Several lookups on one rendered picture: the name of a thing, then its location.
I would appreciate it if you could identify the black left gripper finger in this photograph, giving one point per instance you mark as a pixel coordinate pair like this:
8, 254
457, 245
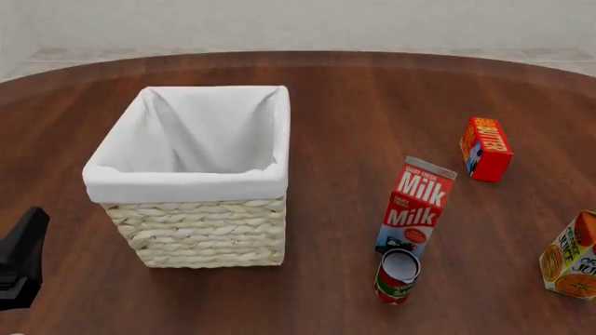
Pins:
29, 234

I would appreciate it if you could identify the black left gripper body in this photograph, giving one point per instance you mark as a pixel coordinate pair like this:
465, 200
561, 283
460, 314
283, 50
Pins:
14, 289

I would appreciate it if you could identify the white-lined wicker basket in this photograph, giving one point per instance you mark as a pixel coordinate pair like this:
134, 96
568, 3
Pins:
195, 216

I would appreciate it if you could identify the orange juice carton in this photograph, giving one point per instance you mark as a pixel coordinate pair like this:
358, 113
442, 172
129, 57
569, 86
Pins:
570, 258

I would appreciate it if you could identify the red soup tin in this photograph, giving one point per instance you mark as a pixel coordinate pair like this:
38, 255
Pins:
396, 279

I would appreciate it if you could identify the red milk carton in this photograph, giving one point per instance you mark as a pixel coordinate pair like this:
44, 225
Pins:
414, 206

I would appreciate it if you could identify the red butter box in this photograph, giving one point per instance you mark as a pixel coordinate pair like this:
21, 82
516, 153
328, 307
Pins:
489, 150

